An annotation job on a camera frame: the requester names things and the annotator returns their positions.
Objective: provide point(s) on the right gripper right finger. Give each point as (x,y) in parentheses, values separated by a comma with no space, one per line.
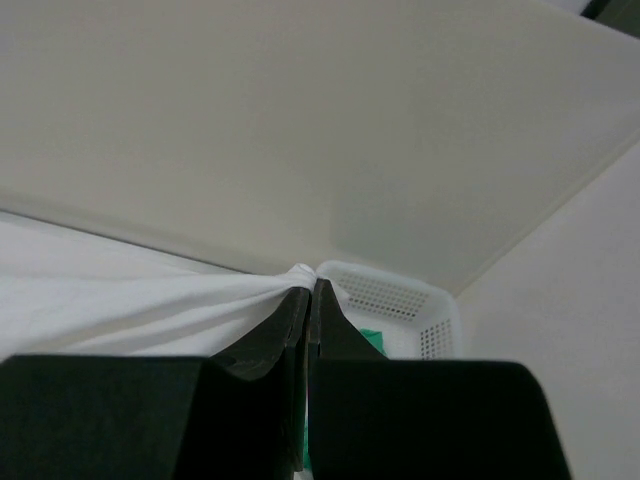
(370,417)

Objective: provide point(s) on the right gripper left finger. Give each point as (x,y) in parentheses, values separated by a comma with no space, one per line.
(238,414)

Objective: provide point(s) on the white tank top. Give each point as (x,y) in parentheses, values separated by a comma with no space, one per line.
(68,292)

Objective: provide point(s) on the white plastic basket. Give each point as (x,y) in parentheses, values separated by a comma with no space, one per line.
(412,319)

